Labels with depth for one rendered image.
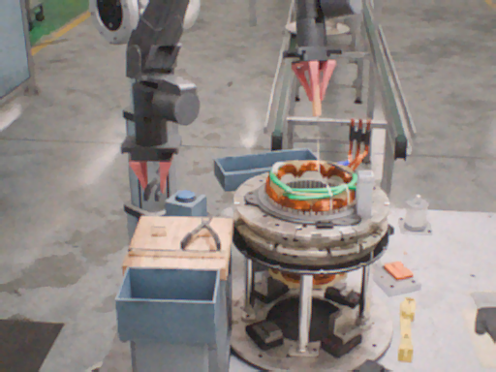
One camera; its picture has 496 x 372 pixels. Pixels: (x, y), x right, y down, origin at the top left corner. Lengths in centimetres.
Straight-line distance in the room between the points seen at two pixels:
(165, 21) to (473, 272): 109
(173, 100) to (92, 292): 214
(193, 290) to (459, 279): 80
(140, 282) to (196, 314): 15
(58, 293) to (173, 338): 204
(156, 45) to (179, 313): 45
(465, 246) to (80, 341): 159
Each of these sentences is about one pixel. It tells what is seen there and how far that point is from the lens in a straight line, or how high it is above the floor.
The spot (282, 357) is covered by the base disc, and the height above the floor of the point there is 80.
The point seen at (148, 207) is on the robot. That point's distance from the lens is 182.
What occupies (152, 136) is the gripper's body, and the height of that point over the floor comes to 130.
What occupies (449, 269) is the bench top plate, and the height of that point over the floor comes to 78.
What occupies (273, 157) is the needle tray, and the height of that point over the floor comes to 105.
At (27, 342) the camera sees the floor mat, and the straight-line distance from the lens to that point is 299.
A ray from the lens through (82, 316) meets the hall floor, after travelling 310.
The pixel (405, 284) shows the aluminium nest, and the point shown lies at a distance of 179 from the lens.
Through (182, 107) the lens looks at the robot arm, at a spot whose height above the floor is 136.
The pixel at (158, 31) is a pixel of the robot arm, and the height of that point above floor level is 148.
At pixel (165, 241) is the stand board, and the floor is 107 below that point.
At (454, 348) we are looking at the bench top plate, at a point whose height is 78.
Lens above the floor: 174
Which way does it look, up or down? 25 degrees down
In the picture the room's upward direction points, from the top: straight up
